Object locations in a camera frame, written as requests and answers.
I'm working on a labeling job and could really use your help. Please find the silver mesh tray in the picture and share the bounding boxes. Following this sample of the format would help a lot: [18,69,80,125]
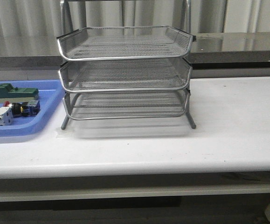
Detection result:
[58,58,192,93]
[57,26,194,61]
[62,90,190,120]

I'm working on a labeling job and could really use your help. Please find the red emergency stop button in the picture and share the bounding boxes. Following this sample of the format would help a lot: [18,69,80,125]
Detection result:
[3,100,40,117]

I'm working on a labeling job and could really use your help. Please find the silver mesh bottom tray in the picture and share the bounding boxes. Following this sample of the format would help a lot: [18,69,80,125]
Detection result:
[62,90,190,120]

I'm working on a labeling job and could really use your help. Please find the silver mesh top tray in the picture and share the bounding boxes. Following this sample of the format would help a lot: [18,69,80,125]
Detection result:
[57,26,194,61]

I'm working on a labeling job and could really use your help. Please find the blue plastic tray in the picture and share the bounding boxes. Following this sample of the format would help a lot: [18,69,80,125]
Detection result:
[0,79,64,143]

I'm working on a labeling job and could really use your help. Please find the dark stone counter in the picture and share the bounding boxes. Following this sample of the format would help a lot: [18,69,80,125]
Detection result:
[0,32,270,69]

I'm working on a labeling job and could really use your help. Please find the green terminal block module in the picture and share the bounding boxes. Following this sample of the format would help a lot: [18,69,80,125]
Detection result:
[0,83,39,103]

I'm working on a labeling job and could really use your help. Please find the grey metal rack frame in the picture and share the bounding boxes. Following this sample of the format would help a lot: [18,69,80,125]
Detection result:
[60,57,197,131]

